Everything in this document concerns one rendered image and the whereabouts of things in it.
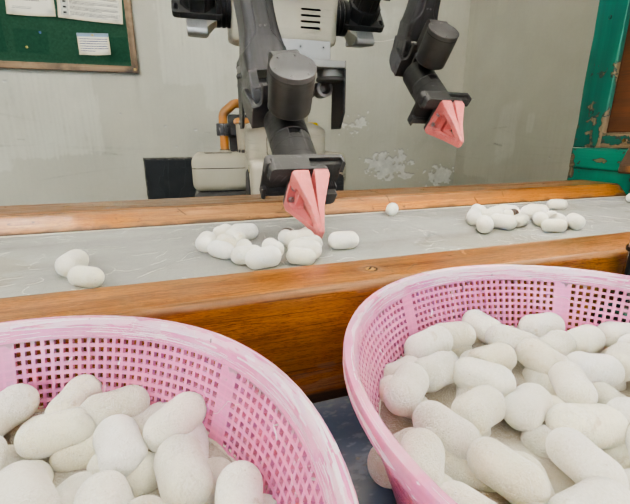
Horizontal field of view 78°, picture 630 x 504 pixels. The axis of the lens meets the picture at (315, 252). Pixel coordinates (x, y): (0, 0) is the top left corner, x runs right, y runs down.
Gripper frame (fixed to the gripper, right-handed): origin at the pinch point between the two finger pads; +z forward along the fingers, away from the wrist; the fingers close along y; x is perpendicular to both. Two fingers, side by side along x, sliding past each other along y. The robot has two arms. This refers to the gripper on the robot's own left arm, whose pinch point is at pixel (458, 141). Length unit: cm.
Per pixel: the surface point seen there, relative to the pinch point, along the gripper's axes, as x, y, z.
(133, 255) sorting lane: 1, -51, 18
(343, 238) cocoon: -4.4, -28.9, 21.1
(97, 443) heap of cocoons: -18, -50, 40
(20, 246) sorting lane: 6, -64, 12
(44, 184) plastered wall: 148, -119, -132
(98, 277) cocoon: -7, -53, 25
